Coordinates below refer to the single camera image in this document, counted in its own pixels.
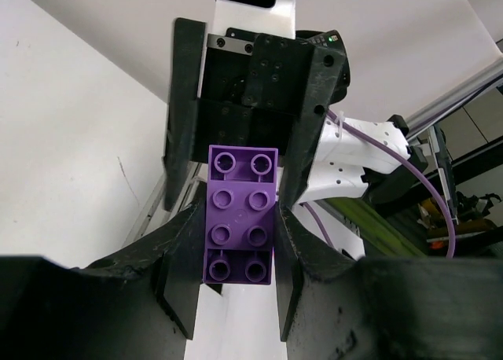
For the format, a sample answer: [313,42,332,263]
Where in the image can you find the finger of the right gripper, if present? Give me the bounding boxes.
[163,17,206,211]
[282,46,343,208]

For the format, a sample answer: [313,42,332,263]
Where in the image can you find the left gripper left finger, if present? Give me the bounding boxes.
[1,202,205,359]

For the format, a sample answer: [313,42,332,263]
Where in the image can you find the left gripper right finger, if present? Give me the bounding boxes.
[274,205,502,359]

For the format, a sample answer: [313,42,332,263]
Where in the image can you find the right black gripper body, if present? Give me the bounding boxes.
[194,28,350,163]

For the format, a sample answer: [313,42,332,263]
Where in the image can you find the purple studded lego piece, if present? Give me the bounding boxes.
[203,145,278,285]

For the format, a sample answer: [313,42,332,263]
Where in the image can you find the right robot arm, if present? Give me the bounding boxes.
[163,18,426,209]

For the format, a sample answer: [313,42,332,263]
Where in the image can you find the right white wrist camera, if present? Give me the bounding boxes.
[211,0,296,39]

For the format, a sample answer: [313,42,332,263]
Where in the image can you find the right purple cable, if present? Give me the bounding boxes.
[304,108,459,261]

